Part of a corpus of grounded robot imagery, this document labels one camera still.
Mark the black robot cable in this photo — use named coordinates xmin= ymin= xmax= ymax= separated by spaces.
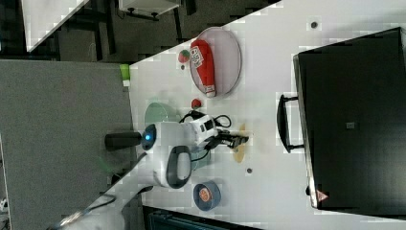
xmin=178 ymin=109 xmax=233 ymax=162

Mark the dark blue crate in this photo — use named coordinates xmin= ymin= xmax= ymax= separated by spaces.
xmin=147 ymin=212 xmax=255 ymax=230

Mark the green oval bowl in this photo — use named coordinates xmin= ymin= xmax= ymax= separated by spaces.
xmin=145 ymin=103 xmax=181 ymax=127

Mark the blue bowl with sticker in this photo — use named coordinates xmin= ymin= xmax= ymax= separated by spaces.
xmin=193 ymin=180 xmax=221 ymax=212

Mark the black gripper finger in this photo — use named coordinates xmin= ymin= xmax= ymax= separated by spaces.
xmin=240 ymin=136 xmax=249 ymax=143

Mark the yellow plush banana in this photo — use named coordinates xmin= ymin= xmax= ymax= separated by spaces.
xmin=233 ymin=124 xmax=246 ymax=163

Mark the green white tag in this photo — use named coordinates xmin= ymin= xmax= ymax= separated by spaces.
xmin=120 ymin=64 xmax=130 ymax=87

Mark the white cabinet with wheels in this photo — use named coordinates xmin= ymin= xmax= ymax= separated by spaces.
xmin=118 ymin=0 xmax=181 ymax=20

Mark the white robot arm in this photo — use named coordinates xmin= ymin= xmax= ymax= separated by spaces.
xmin=46 ymin=115 xmax=249 ymax=230

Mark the small red plush strawberry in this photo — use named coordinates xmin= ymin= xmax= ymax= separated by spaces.
xmin=192 ymin=99 xmax=202 ymax=109

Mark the red green plush tomato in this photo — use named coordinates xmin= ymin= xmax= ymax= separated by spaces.
xmin=178 ymin=50 xmax=190 ymax=63

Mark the black oven box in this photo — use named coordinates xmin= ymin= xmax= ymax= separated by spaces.
xmin=294 ymin=28 xmax=406 ymax=219

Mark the grey round plate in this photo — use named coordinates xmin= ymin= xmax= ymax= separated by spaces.
xmin=197 ymin=27 xmax=241 ymax=97

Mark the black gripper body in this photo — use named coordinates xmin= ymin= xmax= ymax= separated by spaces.
xmin=210 ymin=130 xmax=244 ymax=150

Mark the red plush ketchup bottle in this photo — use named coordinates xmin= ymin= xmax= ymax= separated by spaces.
xmin=191 ymin=39 xmax=216 ymax=98

